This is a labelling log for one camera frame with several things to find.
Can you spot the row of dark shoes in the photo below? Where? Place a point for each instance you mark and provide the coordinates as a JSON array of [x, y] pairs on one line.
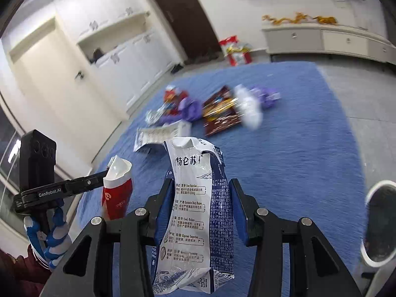
[[204, 58]]

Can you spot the black shoe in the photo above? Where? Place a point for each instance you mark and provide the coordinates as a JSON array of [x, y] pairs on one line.
[[176, 68]]

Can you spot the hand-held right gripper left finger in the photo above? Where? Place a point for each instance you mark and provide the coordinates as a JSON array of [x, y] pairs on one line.
[[163, 205]]

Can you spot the person's left forearm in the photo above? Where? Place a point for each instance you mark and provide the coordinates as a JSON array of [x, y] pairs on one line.
[[18, 275]]

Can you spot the white built-in cabinet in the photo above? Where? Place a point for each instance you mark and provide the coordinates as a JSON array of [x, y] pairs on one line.
[[139, 55]]

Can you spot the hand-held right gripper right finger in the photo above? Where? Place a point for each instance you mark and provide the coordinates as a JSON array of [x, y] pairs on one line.
[[239, 212]]

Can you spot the grey and white television stand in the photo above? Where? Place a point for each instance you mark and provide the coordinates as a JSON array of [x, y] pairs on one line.
[[340, 41]]

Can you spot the white door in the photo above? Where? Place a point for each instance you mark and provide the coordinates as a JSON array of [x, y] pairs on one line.
[[55, 92]]

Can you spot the brown snack box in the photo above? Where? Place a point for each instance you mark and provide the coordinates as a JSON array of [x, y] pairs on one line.
[[222, 120]]

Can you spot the crumpled clear plastic wrapper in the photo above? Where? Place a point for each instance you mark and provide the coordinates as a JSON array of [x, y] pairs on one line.
[[154, 116]]

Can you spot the white round bin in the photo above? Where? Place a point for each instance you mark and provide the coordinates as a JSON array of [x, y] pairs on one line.
[[382, 222]]

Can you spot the dark brown door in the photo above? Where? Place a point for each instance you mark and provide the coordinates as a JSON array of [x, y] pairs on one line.
[[182, 15]]

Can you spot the white plastic bag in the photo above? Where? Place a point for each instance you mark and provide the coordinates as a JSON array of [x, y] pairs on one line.
[[250, 111]]

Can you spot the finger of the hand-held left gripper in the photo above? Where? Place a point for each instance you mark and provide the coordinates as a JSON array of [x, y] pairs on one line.
[[89, 182]]

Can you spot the white and blue milk carton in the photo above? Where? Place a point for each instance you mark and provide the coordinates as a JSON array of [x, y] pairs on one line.
[[191, 207]]

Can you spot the long gold dragon ornament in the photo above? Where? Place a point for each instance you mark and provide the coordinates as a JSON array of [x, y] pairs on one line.
[[284, 19]]

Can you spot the red and white gift bag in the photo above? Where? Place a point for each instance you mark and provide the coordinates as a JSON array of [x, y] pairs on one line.
[[239, 57]]

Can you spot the red snack packet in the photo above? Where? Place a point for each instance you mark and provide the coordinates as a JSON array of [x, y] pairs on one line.
[[176, 97]]

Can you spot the short gold dragon ornament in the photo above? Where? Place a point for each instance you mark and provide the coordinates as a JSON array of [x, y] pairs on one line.
[[324, 20]]

